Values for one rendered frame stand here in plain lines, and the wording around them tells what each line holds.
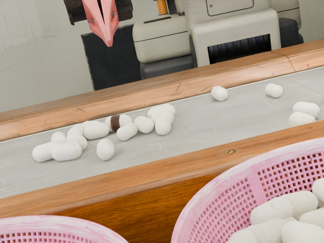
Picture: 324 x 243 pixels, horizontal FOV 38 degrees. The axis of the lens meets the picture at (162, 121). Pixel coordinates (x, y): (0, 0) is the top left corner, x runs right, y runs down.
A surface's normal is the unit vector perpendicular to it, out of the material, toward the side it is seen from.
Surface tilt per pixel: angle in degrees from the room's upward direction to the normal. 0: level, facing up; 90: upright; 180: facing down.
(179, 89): 45
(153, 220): 90
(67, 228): 75
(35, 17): 90
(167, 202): 90
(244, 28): 98
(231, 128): 0
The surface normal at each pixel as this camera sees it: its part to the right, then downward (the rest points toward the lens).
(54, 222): -0.49, 0.07
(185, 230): 0.86, -0.36
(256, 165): 0.39, -0.10
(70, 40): 0.06, 0.27
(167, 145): -0.20, -0.94
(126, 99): -0.04, -0.49
